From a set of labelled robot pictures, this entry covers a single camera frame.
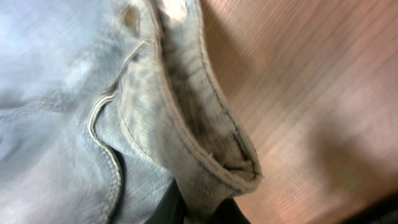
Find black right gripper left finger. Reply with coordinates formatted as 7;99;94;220
145;181;185;224

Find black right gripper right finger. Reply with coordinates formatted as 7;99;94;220
211;198;251;224

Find light blue denim shorts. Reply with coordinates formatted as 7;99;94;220
1;0;262;223

